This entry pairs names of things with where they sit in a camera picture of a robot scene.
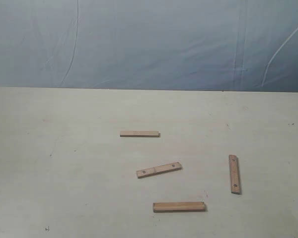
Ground blue-grey backdrop cloth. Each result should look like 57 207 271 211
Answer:
0 0 298 92

